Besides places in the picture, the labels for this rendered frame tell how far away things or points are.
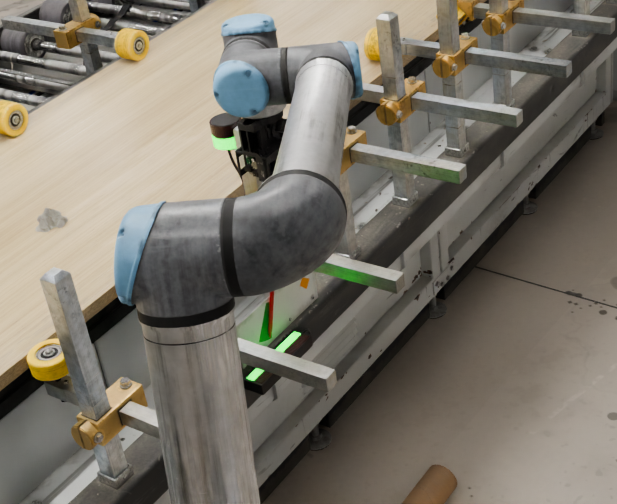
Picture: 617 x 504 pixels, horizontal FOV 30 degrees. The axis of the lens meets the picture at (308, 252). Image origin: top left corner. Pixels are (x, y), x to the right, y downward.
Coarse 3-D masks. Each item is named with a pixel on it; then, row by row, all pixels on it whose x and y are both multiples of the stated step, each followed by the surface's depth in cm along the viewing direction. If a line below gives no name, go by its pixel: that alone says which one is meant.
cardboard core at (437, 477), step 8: (432, 472) 281; (440, 472) 280; (448, 472) 281; (424, 480) 279; (432, 480) 278; (440, 480) 279; (448, 480) 280; (456, 480) 282; (416, 488) 277; (424, 488) 276; (432, 488) 277; (440, 488) 277; (448, 488) 279; (408, 496) 276; (416, 496) 275; (424, 496) 275; (432, 496) 275; (440, 496) 277; (448, 496) 280
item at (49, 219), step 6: (48, 210) 243; (54, 210) 242; (42, 216) 242; (48, 216) 240; (54, 216) 241; (60, 216) 240; (66, 216) 242; (42, 222) 239; (48, 222) 239; (54, 222) 240; (60, 222) 239; (36, 228) 239; (42, 228) 238; (48, 228) 238
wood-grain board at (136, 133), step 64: (256, 0) 334; (320, 0) 327; (384, 0) 320; (128, 64) 306; (192, 64) 301; (64, 128) 279; (128, 128) 274; (192, 128) 269; (0, 192) 255; (64, 192) 251; (128, 192) 247; (192, 192) 244; (0, 256) 232; (64, 256) 229; (0, 320) 213; (0, 384) 199
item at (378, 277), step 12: (324, 264) 222; (336, 264) 221; (348, 264) 220; (360, 264) 220; (336, 276) 222; (348, 276) 220; (360, 276) 218; (372, 276) 217; (384, 276) 215; (396, 276) 215; (384, 288) 216; (396, 288) 215
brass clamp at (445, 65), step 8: (464, 40) 273; (472, 40) 273; (464, 48) 270; (440, 56) 268; (448, 56) 267; (456, 56) 267; (464, 56) 271; (432, 64) 269; (440, 64) 267; (448, 64) 266; (456, 64) 267; (464, 64) 271; (440, 72) 269; (448, 72) 267; (456, 72) 269
